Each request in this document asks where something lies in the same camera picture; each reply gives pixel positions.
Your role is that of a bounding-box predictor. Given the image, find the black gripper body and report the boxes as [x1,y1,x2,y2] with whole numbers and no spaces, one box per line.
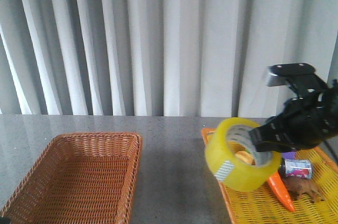
[274,76,337,151]

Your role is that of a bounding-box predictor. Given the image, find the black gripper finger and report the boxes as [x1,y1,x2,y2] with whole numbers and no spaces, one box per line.
[249,117,283,145]
[255,140,293,153]

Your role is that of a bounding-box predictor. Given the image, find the yellow packing tape roll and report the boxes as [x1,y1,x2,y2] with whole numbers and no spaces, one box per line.
[204,117,281,192]

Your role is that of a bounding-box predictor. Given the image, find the purple foam block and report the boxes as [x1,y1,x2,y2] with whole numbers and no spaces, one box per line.
[282,152,296,160]

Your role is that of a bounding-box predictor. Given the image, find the toy bread loaf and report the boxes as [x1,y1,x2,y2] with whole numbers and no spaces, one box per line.
[235,151,255,165]

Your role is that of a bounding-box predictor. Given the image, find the orange toy carrot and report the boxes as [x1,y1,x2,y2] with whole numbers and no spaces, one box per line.
[267,172,295,212]

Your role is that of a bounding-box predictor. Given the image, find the small labelled jar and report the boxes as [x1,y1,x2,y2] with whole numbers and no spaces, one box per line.
[278,158,313,180]

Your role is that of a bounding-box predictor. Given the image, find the brown toy animal figure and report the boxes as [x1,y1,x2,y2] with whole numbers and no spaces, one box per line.
[282,176,325,203]

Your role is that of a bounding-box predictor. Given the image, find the yellow woven basket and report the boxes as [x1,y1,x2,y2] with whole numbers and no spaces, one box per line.
[201,128,338,224]

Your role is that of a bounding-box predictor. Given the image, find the brown wicker basket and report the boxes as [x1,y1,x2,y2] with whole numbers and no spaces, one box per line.
[1,132,143,223]

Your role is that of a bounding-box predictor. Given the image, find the grey pleated curtain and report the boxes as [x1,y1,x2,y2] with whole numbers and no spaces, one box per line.
[1,0,337,118]

